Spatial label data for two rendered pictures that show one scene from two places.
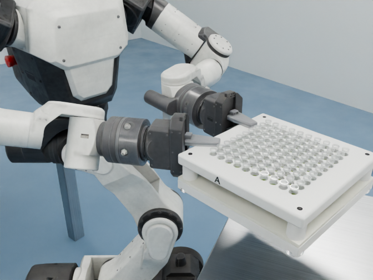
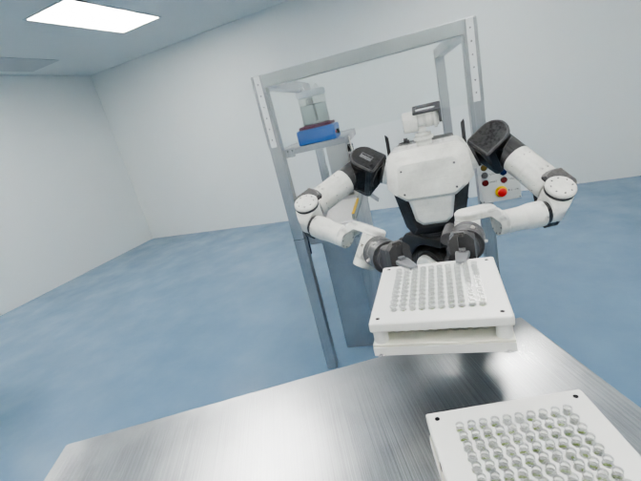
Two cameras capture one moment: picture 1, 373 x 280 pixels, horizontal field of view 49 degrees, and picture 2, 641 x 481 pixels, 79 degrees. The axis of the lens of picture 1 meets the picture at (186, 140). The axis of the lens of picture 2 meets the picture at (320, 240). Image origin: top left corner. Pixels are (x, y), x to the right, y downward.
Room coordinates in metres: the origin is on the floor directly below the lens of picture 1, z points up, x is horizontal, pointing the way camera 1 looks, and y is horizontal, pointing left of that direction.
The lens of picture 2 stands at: (0.12, -0.70, 1.46)
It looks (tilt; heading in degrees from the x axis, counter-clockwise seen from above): 18 degrees down; 64
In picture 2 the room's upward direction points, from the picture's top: 14 degrees counter-clockwise
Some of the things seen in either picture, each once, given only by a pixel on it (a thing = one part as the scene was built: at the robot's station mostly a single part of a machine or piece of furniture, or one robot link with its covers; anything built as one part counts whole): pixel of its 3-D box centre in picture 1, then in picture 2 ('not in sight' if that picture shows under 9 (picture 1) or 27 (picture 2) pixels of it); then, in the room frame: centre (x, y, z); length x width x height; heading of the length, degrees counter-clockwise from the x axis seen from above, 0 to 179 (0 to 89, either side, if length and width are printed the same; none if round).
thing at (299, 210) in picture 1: (278, 159); (437, 291); (0.61, -0.16, 1.07); 0.25 x 0.24 x 0.02; 135
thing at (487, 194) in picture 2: not in sight; (498, 172); (1.66, 0.49, 1.02); 0.17 x 0.06 x 0.26; 140
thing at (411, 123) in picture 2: not in sight; (419, 123); (1.05, 0.29, 1.36); 0.10 x 0.07 x 0.09; 135
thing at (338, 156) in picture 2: not in sight; (341, 161); (1.23, 1.11, 1.19); 0.22 x 0.11 x 0.20; 50
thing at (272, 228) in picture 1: (275, 182); (440, 311); (0.61, -0.16, 1.02); 0.24 x 0.24 x 0.02; 45
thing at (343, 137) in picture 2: not in sight; (319, 142); (1.25, 1.35, 1.30); 0.62 x 0.38 x 0.04; 50
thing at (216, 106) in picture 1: (213, 112); (465, 248); (0.81, -0.06, 1.07); 0.12 x 0.10 x 0.13; 37
